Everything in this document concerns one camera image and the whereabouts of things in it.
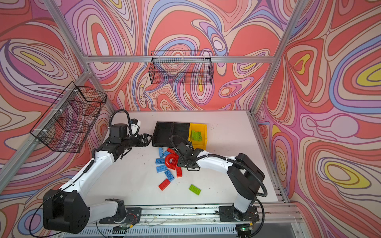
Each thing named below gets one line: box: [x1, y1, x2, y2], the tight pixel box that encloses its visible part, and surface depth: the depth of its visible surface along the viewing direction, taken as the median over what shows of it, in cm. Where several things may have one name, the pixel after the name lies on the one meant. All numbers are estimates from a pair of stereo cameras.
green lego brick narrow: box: [196, 131, 203, 142], surface depth 103 cm
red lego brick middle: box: [176, 166, 183, 179], surface depth 89 cm
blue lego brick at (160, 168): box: [156, 164, 168, 173], surface depth 90 cm
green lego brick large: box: [191, 129, 199, 141], surface depth 102 cm
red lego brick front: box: [158, 178, 172, 191], surface depth 84 cm
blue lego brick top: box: [158, 147, 164, 159], surface depth 97 cm
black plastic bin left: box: [152, 120, 174, 148], surface depth 103 cm
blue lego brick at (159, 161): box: [155, 158, 166, 165], surface depth 93 cm
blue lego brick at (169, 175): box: [164, 169, 175, 182], surface depth 88 cm
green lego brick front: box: [188, 183, 202, 196], surface depth 84 cm
